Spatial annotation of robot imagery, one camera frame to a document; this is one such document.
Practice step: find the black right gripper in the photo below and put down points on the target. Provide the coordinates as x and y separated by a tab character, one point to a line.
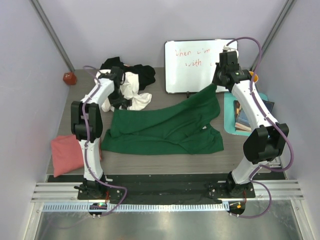
215	80

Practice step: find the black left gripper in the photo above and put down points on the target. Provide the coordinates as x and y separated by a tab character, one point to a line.
117	103

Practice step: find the white t-shirt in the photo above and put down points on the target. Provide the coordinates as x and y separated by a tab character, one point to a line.
130	90

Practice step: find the white mug orange inside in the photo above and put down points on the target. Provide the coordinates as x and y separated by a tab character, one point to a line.
255	77

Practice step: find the white dry-erase board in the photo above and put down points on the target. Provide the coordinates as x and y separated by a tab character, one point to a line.
190	64

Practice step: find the green t-shirt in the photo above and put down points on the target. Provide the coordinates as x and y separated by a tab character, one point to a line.
181	129

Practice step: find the Nineteen Eighty-Four book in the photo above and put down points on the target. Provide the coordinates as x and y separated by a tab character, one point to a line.
269	105

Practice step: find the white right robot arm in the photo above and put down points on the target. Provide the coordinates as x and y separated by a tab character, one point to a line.
267	138

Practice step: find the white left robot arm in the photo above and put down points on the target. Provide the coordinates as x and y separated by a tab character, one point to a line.
86	121

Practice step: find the black t-shirt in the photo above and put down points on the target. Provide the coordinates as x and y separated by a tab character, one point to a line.
146	73

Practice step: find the teal plastic mat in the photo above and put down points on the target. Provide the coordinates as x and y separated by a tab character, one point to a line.
229	116

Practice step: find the small red cube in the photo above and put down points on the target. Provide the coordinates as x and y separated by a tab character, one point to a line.
70	78

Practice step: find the folded pink t-shirt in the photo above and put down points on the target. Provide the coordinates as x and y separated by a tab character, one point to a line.
69	154

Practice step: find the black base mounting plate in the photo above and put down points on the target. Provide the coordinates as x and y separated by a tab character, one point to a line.
171	189

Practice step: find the white slotted cable duct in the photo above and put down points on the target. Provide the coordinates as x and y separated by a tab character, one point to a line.
96	207

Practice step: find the aluminium frame rail front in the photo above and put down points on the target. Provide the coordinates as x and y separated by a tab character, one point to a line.
65	191

